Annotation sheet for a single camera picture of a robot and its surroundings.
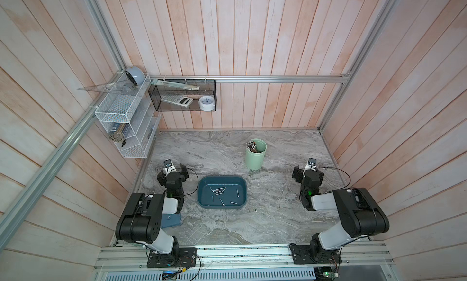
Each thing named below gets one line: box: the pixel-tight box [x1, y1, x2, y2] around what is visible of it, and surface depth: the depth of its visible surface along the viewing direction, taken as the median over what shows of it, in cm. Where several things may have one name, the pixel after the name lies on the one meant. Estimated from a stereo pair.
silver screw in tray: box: [209, 186, 227, 196], surface depth 94 cm
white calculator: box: [161, 95, 194, 108], surface depth 100 cm
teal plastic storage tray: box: [197, 175, 248, 210], surface depth 92 cm
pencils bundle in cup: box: [245, 139, 258, 153], surface depth 92 cm
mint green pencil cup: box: [245, 138, 268, 171], surface depth 97 cm
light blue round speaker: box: [125, 66, 146, 87], surface depth 85 cm
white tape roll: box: [198, 95, 216, 112], surface depth 97 cm
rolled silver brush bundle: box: [108, 122, 127, 143], surface depth 78 cm
